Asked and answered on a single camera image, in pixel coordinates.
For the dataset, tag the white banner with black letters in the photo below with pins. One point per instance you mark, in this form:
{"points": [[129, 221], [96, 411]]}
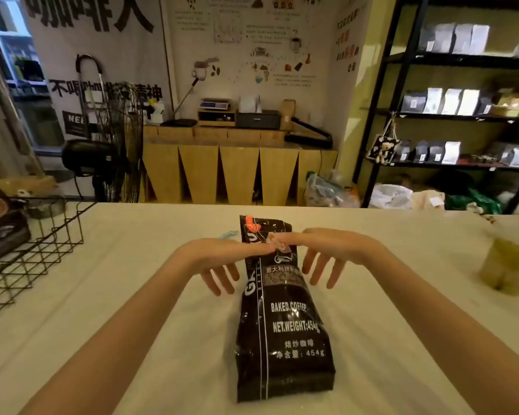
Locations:
{"points": [[52, 51]]}

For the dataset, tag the small brown wrapper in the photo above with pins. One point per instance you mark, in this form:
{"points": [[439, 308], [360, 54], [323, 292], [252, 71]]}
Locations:
{"points": [[489, 218]]}

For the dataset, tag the metal hand trolley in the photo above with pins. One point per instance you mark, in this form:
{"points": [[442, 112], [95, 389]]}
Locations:
{"points": [[87, 56]]}

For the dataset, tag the light blue sealing clip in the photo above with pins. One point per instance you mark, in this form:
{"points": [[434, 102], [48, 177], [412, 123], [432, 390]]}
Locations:
{"points": [[229, 233]]}

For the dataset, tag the wooden board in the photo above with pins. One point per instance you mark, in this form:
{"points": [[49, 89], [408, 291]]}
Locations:
{"points": [[26, 184]]}

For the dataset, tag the person's right forearm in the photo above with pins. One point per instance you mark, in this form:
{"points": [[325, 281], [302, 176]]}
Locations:
{"points": [[450, 341]]}

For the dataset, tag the person's left hand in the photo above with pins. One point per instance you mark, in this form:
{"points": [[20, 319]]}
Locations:
{"points": [[225, 254]]}

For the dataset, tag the green plastic bag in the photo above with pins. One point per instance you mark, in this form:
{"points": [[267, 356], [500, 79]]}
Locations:
{"points": [[484, 203]]}

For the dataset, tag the white paper bags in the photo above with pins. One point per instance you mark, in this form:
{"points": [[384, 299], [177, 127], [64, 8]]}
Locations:
{"points": [[248, 104]]}

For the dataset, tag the black metal shelf rack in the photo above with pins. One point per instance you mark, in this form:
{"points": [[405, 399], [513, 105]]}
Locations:
{"points": [[458, 61]]}

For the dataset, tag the person's left forearm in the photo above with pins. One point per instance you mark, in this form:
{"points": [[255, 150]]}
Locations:
{"points": [[112, 341]]}

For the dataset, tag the wide grey labelled packet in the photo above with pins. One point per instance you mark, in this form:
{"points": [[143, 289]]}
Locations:
{"points": [[413, 102]]}

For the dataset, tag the grey paper packet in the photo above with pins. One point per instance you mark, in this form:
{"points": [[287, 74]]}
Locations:
{"points": [[427, 38]]}

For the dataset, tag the wooden ladder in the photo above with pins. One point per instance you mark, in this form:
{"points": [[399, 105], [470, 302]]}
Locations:
{"points": [[8, 108]]}

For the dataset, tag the plastic cup of green drink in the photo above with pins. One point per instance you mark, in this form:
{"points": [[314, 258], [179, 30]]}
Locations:
{"points": [[508, 267]]}

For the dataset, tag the black coffee bag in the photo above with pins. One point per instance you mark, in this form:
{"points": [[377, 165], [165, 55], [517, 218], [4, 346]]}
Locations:
{"points": [[285, 341]]}

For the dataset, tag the black arm stand with base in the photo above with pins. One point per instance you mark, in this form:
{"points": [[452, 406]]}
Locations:
{"points": [[179, 123]]}

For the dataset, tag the illustrated wall poster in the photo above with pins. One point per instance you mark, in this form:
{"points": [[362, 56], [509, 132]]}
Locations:
{"points": [[242, 60]]}

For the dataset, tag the wooden panelled sideboard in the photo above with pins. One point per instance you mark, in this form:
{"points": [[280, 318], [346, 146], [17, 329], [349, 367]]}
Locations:
{"points": [[199, 172]]}

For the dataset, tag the brown paper box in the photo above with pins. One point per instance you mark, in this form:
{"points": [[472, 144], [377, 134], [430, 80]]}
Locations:
{"points": [[287, 114]]}

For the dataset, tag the grey metal bowl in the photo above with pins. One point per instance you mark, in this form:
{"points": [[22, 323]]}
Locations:
{"points": [[47, 207]]}

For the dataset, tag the small digital scale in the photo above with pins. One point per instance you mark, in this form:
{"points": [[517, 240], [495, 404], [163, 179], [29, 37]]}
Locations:
{"points": [[214, 104]]}

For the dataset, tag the dark paper packet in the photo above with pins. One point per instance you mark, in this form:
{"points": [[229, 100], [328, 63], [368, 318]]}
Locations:
{"points": [[485, 105]]}

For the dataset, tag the white display shelf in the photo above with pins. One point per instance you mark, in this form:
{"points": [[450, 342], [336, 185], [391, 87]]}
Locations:
{"points": [[13, 34]]}

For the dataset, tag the person's right hand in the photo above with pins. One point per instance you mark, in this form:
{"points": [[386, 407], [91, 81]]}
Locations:
{"points": [[346, 246]]}

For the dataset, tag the row of small jars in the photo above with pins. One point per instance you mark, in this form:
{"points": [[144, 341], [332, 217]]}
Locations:
{"points": [[483, 159]]}

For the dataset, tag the black floor fan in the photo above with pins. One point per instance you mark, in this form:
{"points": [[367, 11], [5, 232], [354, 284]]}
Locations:
{"points": [[86, 157]]}

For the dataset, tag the narrow wall poster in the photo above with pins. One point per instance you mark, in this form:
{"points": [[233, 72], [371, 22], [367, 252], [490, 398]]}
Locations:
{"points": [[348, 38]]}

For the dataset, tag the black sack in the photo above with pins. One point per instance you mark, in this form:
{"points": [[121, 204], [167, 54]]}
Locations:
{"points": [[450, 181]]}

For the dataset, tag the clear plastic bag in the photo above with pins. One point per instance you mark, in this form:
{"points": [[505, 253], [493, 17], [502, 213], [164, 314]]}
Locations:
{"points": [[328, 192]]}

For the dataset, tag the small white packet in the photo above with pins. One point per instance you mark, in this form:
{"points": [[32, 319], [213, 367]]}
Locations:
{"points": [[451, 152]]}

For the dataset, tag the hanging bag with toy bear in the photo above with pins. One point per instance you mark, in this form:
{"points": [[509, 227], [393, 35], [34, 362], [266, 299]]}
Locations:
{"points": [[382, 149]]}

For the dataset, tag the small panda figure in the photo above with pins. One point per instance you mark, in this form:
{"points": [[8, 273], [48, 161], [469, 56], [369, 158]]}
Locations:
{"points": [[23, 193]]}

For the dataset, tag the white plastic sack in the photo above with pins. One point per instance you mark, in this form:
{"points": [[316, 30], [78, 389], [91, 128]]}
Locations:
{"points": [[389, 196]]}

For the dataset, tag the small wooden open box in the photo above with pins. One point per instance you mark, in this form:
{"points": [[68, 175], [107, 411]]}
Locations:
{"points": [[216, 124]]}

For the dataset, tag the yellow cardboard box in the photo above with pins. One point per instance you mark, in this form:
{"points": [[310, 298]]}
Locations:
{"points": [[509, 105]]}

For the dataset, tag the small dark grey packet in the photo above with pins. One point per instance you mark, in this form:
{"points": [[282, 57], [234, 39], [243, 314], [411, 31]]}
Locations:
{"points": [[436, 152], [420, 152], [403, 152]]}

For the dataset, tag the black heat sealer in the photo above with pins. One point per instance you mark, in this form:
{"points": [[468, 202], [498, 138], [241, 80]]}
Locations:
{"points": [[307, 140]]}

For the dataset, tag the white container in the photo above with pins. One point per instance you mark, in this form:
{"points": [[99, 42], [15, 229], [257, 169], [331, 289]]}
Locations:
{"points": [[157, 114]]}

